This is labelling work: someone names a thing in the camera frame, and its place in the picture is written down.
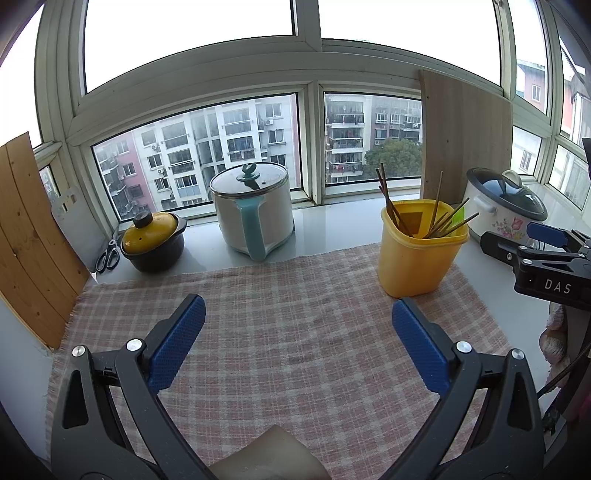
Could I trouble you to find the floral white slow cooker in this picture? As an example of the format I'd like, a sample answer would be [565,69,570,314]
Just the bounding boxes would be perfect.
[463,167,549,243]

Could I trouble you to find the light wooden board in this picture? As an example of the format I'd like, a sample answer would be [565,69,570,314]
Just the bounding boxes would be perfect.
[419,69,514,206]

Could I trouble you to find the pink plaid cloth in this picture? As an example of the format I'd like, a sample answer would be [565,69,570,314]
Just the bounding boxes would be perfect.
[44,243,513,480]

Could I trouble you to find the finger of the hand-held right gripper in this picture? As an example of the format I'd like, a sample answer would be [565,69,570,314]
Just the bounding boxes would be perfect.
[527,222,591,252]
[481,232,587,275]

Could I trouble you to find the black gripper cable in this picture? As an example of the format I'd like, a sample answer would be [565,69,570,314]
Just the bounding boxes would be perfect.
[536,344,591,398]

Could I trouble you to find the white teal electric pot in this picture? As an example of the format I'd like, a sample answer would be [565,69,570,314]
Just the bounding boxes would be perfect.
[209,162,295,263]

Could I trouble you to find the black clay pot yellow lid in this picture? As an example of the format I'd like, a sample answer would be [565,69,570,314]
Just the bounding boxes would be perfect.
[120,211,188,274]

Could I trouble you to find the black handled scissors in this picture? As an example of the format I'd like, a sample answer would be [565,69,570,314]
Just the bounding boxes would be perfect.
[95,237,122,274]

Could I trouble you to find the wooden plank board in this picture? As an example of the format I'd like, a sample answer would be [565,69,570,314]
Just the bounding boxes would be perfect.
[0,131,90,349]

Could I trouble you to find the yellow plastic container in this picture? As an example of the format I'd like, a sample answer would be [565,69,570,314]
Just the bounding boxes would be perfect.
[378,199,470,298]

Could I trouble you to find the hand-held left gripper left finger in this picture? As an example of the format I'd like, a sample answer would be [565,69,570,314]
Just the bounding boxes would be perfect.
[51,293,218,480]

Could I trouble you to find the white window frame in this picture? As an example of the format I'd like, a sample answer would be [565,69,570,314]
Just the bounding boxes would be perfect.
[34,0,591,222]

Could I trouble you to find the person's left hand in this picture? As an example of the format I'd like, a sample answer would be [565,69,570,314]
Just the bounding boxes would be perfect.
[208,425,332,480]

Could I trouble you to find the apartment buildings outside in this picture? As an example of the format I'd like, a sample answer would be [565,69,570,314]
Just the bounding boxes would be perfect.
[92,60,591,222]

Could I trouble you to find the grey cutting board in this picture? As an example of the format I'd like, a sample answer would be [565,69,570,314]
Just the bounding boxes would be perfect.
[50,185,114,271]

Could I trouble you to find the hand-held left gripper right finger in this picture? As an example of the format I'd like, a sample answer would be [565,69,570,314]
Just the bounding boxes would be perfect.
[383,298,548,480]

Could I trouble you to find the person's right hand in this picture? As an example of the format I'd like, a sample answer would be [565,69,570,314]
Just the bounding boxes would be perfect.
[539,304,570,366]

